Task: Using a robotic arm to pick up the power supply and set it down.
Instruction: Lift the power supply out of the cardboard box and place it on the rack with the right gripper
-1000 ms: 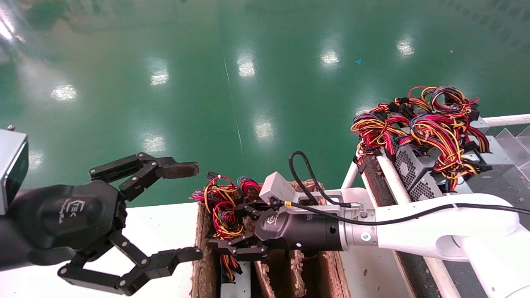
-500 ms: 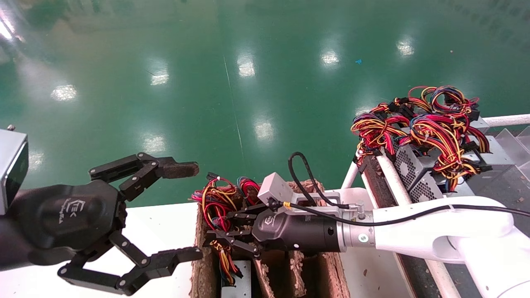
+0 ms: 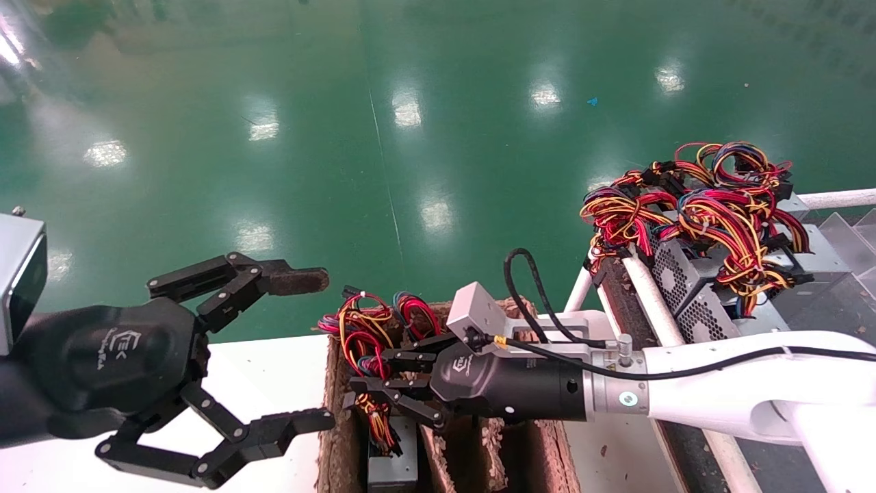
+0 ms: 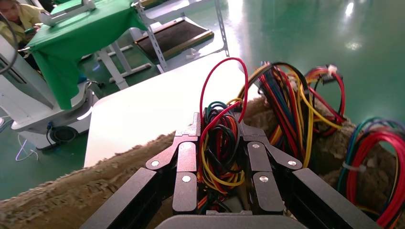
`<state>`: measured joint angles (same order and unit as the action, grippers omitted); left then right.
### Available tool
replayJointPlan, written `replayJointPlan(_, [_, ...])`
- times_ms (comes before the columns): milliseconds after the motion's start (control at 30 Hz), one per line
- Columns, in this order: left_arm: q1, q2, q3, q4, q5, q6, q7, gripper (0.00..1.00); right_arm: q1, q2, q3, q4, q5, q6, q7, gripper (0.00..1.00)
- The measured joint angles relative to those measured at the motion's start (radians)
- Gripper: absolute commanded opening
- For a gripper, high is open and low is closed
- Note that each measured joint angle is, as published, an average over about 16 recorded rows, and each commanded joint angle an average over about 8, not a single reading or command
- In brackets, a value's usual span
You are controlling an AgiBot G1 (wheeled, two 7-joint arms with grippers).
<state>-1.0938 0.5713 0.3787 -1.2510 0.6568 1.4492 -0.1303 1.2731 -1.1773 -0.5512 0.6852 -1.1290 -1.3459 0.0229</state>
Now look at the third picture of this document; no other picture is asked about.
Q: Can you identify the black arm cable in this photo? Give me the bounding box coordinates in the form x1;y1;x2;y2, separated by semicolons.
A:
491;248;876;381

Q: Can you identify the short white frame tube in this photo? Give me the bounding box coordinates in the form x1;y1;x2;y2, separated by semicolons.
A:
565;264;597;313

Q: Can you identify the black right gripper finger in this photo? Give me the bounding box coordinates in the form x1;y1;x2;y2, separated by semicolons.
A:
146;251;331;335

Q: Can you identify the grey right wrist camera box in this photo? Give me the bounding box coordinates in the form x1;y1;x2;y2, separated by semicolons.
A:
446;281;513;341

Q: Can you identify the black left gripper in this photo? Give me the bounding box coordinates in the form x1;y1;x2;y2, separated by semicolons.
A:
0;297;337;490

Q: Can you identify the red yellow wire harness bundle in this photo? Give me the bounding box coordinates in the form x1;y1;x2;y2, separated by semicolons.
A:
580;164;685;275

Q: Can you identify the dark grey conveyor belt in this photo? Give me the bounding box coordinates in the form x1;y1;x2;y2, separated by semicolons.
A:
712;267;876;493

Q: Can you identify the long cardboard divider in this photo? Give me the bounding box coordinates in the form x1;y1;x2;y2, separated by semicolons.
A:
419;421;458;493
478;416;508;493

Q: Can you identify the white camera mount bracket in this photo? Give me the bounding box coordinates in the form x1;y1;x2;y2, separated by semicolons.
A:
503;312;610;351

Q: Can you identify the white horizontal frame tube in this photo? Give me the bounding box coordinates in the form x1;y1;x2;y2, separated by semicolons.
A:
797;188;876;211

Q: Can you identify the brown cardboard box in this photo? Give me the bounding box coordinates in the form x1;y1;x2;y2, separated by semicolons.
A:
315;296;582;493

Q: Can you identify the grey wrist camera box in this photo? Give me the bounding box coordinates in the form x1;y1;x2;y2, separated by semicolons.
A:
446;281;513;341
0;207;49;357

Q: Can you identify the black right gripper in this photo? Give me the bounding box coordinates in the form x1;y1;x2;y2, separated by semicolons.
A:
348;333;590;430

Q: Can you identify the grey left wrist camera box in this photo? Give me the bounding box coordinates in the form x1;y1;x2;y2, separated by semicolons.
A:
0;207;49;357

